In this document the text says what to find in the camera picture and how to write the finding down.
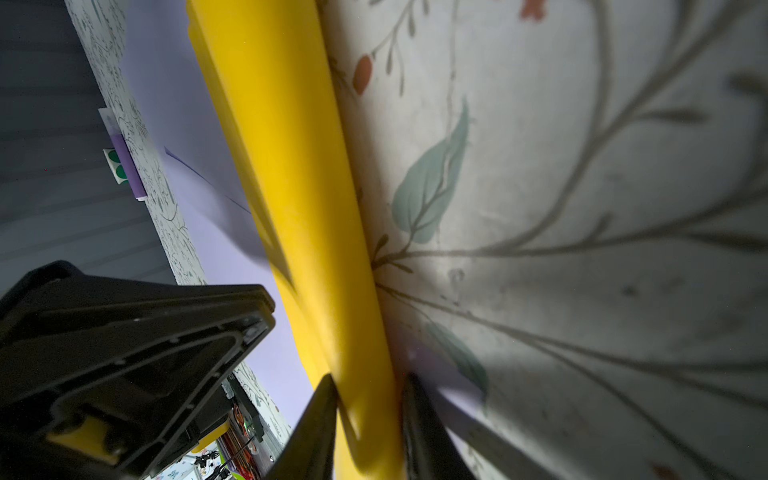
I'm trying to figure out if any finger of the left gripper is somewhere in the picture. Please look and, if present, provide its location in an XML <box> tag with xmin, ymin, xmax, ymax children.
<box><xmin>1</xmin><ymin>261</ymin><xmax>275</xmax><ymax>479</ymax></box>

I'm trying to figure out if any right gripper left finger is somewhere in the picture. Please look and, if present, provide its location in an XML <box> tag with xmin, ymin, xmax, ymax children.
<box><xmin>266</xmin><ymin>374</ymin><xmax>338</xmax><ymax>480</ymax></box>

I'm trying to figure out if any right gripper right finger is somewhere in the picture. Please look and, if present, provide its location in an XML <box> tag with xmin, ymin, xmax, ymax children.
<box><xmin>402</xmin><ymin>373</ymin><xmax>474</xmax><ymax>480</ymax></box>

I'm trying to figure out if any yellow rectangular paper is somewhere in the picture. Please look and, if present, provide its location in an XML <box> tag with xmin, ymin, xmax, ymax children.
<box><xmin>187</xmin><ymin>1</ymin><xmax>405</xmax><ymax>479</ymax></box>

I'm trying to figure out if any purple paper sheet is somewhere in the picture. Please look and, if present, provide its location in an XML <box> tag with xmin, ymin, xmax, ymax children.
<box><xmin>119</xmin><ymin>0</ymin><xmax>487</xmax><ymax>475</ymax></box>

